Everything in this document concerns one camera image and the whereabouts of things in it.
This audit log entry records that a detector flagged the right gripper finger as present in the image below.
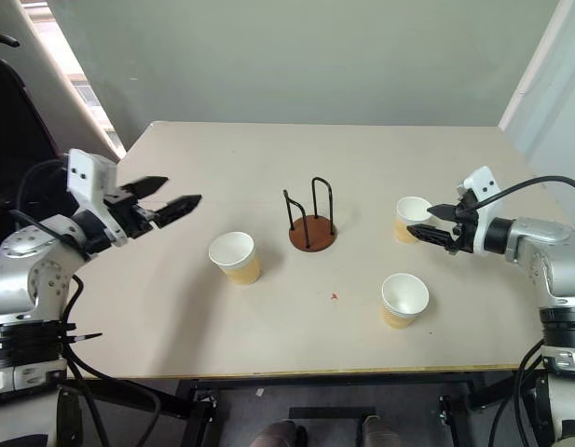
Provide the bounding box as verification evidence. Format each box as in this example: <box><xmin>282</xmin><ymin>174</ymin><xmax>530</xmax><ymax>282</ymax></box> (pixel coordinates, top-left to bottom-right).
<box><xmin>427</xmin><ymin>202</ymin><xmax>461</xmax><ymax>223</ymax></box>
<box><xmin>405</xmin><ymin>223</ymin><xmax>457</xmax><ymax>249</ymax></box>

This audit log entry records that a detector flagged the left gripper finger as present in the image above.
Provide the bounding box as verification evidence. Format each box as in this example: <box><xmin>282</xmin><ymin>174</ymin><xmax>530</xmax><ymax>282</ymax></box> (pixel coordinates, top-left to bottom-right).
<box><xmin>152</xmin><ymin>194</ymin><xmax>203</xmax><ymax>230</ymax></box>
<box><xmin>119</xmin><ymin>175</ymin><xmax>170</xmax><ymax>202</ymax></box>

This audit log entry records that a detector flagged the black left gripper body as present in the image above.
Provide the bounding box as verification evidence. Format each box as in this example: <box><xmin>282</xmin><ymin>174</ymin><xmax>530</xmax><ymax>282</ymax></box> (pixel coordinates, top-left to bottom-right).
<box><xmin>103</xmin><ymin>184</ymin><xmax>157</xmax><ymax>240</ymax></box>

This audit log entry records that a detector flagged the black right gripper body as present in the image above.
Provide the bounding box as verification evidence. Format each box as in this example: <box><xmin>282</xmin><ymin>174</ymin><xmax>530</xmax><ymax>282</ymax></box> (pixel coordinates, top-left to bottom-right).
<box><xmin>446</xmin><ymin>190</ymin><xmax>479</xmax><ymax>256</ymax></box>

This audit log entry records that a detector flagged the tan paper cup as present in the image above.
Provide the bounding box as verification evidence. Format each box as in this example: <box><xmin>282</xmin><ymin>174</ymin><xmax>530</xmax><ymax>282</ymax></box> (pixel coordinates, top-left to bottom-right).
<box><xmin>380</xmin><ymin>272</ymin><xmax>431</xmax><ymax>331</ymax></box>
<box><xmin>208</xmin><ymin>230</ymin><xmax>262</xmax><ymax>287</ymax></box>
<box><xmin>392</xmin><ymin>196</ymin><xmax>433</xmax><ymax>246</ymax></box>

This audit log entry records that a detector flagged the window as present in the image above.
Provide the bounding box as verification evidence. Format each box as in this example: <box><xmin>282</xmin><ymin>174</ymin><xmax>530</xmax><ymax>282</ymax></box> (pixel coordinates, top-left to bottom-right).
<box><xmin>27</xmin><ymin>0</ymin><xmax>124</xmax><ymax>151</ymax></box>

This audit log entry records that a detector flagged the white leaning board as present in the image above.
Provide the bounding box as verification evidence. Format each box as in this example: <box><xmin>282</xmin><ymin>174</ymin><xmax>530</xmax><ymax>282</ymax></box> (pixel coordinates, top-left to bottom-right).
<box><xmin>0</xmin><ymin>0</ymin><xmax>128</xmax><ymax>165</ymax></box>

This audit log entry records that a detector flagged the dark rounded shape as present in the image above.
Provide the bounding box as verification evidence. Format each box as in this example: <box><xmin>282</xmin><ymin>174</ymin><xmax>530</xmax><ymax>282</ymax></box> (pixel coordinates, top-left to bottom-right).
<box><xmin>360</xmin><ymin>414</ymin><xmax>403</xmax><ymax>447</ymax></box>
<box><xmin>249</xmin><ymin>418</ymin><xmax>309</xmax><ymax>447</ymax></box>

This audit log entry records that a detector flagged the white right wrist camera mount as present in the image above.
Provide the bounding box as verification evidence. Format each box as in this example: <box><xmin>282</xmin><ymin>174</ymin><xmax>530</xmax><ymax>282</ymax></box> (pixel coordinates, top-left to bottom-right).
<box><xmin>456</xmin><ymin>165</ymin><xmax>503</xmax><ymax>256</ymax></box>

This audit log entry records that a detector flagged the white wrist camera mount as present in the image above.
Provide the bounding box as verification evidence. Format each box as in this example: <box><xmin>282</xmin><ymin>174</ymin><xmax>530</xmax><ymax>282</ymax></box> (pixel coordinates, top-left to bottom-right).
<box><xmin>64</xmin><ymin>148</ymin><xmax>130</xmax><ymax>249</ymax></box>
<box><xmin>456</xmin><ymin>165</ymin><xmax>503</xmax><ymax>256</ymax></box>

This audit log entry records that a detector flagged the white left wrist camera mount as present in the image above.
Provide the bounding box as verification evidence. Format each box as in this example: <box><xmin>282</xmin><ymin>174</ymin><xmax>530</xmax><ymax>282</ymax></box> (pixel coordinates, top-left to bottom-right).
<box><xmin>64</xmin><ymin>148</ymin><xmax>130</xmax><ymax>249</ymax></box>

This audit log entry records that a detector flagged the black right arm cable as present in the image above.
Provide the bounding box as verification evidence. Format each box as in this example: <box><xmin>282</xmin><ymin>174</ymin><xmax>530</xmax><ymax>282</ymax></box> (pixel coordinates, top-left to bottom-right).
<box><xmin>472</xmin><ymin>175</ymin><xmax>575</xmax><ymax>209</ymax></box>

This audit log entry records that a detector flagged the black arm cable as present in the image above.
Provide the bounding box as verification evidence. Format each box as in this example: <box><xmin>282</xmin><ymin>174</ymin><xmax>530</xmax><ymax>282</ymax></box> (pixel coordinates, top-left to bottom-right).
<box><xmin>8</xmin><ymin>159</ymin><xmax>163</xmax><ymax>447</ymax></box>
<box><xmin>472</xmin><ymin>175</ymin><xmax>575</xmax><ymax>209</ymax></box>

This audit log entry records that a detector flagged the wire cup rack wooden base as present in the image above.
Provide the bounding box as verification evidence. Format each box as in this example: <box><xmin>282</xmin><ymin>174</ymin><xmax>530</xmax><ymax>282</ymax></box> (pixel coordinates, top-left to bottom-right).
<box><xmin>282</xmin><ymin>175</ymin><xmax>340</xmax><ymax>254</ymax></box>

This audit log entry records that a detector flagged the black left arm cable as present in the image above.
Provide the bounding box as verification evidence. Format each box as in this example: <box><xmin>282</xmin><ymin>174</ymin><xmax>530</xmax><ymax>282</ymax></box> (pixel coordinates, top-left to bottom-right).
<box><xmin>8</xmin><ymin>159</ymin><xmax>163</xmax><ymax>447</ymax></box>

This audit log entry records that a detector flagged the black metal table frame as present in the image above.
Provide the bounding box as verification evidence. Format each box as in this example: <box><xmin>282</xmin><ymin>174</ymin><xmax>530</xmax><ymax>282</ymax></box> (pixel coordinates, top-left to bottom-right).
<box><xmin>58</xmin><ymin>365</ymin><xmax>500</xmax><ymax>447</ymax></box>

